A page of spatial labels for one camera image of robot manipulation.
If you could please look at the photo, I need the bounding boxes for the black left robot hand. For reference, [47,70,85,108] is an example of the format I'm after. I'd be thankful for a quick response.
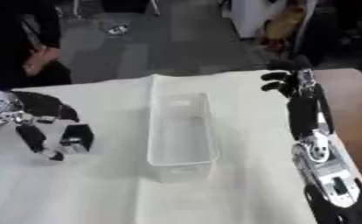
[10,90,95,162]

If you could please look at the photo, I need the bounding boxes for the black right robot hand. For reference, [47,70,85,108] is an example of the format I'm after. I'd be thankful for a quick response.
[259,59,338,141]

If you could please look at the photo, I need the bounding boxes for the white plastic box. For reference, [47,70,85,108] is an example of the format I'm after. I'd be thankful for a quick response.
[145,92,221,184]

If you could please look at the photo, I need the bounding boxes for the person's hand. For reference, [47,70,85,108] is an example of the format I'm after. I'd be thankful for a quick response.
[22,45,62,77]

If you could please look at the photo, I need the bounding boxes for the person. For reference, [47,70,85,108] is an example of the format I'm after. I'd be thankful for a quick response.
[0,0,74,92]

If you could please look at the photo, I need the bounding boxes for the yellow and red bag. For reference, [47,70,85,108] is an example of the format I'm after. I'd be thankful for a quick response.
[259,3,307,53]

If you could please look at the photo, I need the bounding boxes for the white cabinet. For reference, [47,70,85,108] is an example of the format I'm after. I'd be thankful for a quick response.
[228,0,279,39]

